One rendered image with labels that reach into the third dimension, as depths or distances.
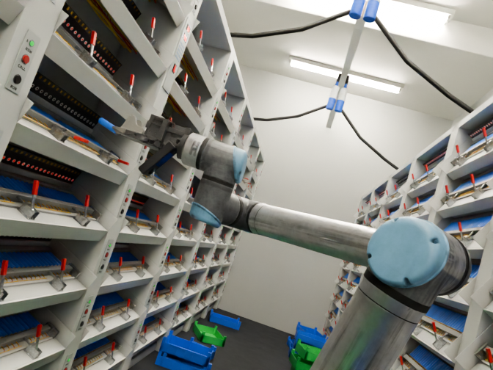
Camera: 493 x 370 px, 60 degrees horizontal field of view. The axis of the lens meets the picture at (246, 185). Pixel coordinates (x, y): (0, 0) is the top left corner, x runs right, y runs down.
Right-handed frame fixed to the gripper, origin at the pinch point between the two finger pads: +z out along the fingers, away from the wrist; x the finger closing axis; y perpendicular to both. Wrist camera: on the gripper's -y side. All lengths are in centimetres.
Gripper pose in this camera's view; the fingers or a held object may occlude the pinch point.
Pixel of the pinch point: (117, 131)
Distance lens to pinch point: 123.4
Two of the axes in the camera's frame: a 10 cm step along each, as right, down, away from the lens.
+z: -9.4, -3.3, 1.2
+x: -0.8, -1.4, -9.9
